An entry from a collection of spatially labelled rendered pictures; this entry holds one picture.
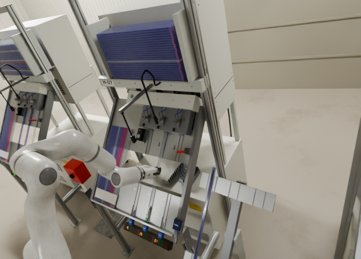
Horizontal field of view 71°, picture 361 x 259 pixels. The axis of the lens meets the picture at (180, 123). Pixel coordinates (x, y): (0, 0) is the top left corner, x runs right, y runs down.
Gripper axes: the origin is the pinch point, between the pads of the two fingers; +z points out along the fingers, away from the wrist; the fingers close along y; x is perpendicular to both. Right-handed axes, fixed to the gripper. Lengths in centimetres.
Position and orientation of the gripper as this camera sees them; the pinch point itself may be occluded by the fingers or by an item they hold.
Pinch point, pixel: (157, 170)
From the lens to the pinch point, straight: 148.8
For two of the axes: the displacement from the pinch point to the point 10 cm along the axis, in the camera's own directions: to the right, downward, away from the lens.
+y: -8.4, -1.2, 5.4
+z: 5.4, 0.2, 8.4
